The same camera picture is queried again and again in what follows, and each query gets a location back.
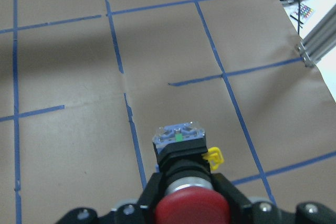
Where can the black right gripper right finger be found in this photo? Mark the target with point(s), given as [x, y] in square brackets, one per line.
[243, 210]

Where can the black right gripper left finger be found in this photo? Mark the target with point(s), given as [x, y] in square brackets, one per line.
[139, 210]

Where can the red emergency push button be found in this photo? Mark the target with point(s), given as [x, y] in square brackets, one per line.
[186, 164]

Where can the colourful remote control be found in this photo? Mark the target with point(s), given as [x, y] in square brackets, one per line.
[302, 13]

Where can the aluminium profile post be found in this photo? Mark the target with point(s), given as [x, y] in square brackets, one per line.
[319, 41]

